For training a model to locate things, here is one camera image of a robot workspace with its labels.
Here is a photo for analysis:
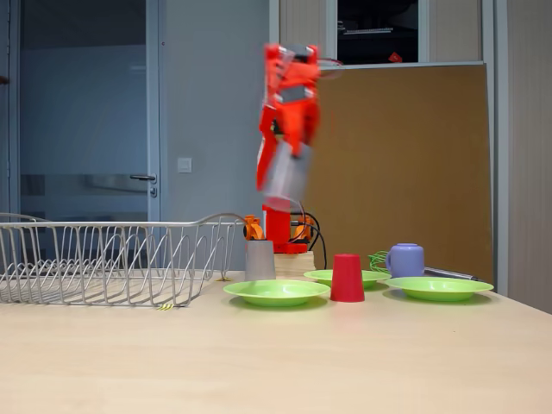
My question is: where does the wooden base block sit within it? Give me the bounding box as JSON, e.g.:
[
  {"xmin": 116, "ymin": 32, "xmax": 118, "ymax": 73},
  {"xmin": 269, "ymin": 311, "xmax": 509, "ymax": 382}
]
[{"xmin": 274, "ymin": 252, "xmax": 316, "ymax": 276}]

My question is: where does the black power cable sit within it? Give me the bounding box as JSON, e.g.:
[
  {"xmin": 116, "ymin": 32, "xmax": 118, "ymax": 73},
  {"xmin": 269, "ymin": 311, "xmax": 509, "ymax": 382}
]
[{"xmin": 297, "ymin": 206, "xmax": 329, "ymax": 271}]

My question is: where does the white slotted rail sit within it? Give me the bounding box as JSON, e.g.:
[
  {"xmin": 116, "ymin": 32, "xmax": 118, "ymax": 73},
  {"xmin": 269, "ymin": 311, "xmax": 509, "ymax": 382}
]
[{"xmin": 342, "ymin": 26, "xmax": 394, "ymax": 35}]

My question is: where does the brown pin board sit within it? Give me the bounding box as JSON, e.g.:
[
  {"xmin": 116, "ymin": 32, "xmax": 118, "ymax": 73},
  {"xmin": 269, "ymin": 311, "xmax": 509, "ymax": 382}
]
[{"xmin": 263, "ymin": 61, "xmax": 495, "ymax": 285}]

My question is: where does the grey translucent plastic cup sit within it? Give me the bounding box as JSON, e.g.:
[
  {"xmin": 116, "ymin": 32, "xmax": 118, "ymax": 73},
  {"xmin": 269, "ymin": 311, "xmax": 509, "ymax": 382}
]
[
  {"xmin": 244, "ymin": 240, "xmax": 277, "ymax": 281},
  {"xmin": 260, "ymin": 141, "xmax": 314, "ymax": 208}
]

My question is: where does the red plastic cup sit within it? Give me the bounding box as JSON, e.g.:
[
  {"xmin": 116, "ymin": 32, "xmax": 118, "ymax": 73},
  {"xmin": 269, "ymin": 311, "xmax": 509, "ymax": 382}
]
[{"xmin": 329, "ymin": 254, "xmax": 366, "ymax": 303}]

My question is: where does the purple plastic mug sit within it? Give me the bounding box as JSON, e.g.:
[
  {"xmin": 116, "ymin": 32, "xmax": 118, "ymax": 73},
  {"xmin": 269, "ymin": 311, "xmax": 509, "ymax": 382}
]
[{"xmin": 385, "ymin": 242, "xmax": 426, "ymax": 279}]

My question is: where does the green plastic plate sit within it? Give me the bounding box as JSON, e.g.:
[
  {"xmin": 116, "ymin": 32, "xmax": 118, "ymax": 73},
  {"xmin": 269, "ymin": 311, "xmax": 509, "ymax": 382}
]
[
  {"xmin": 223, "ymin": 279, "xmax": 332, "ymax": 308},
  {"xmin": 383, "ymin": 276, "xmax": 495, "ymax": 302},
  {"xmin": 303, "ymin": 269, "xmax": 392, "ymax": 291}
]

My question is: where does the grey glass door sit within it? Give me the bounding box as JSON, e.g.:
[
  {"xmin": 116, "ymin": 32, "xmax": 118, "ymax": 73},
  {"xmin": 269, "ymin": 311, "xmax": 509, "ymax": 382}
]
[{"xmin": 8, "ymin": 0, "xmax": 163, "ymax": 223}]

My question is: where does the metal wire dish rack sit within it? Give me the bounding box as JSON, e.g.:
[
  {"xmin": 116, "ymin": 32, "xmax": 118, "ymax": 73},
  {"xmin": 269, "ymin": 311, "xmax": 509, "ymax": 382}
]
[{"xmin": 0, "ymin": 211, "xmax": 249, "ymax": 309}]

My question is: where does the orange table clamp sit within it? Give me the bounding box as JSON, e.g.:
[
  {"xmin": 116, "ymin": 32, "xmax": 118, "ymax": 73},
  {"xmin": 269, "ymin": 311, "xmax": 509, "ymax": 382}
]
[
  {"xmin": 292, "ymin": 215, "xmax": 318, "ymax": 242},
  {"xmin": 241, "ymin": 214, "xmax": 265, "ymax": 242}
]

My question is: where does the green whisk metal handle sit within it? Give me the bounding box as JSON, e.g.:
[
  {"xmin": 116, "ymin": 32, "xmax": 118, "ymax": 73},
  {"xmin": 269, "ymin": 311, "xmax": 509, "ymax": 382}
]
[{"xmin": 367, "ymin": 249, "xmax": 480, "ymax": 282}]

